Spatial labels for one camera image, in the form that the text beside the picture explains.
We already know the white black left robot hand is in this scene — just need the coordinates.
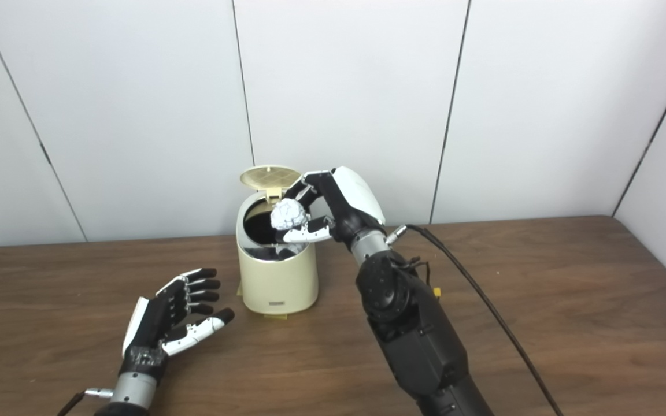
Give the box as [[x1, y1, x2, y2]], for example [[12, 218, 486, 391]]
[[119, 268, 235, 383]]

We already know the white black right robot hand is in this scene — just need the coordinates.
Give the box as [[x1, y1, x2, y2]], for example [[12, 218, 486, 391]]
[[283, 166, 387, 246]]

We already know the white paper ball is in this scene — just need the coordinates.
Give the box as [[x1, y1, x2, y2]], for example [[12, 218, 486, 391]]
[[270, 199, 310, 233]]

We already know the round cream bin lid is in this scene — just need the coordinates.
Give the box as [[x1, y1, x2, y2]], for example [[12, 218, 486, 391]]
[[239, 165, 302, 203]]

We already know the cream-colored desktop bin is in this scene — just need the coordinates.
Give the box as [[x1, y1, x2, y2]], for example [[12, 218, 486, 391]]
[[236, 188, 319, 316]]

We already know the yellow tape under bin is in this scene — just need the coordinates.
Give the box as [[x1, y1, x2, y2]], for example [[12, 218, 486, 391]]
[[236, 280, 290, 321]]

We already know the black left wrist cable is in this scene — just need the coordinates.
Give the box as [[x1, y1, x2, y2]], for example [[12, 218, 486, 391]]
[[57, 387, 114, 416]]

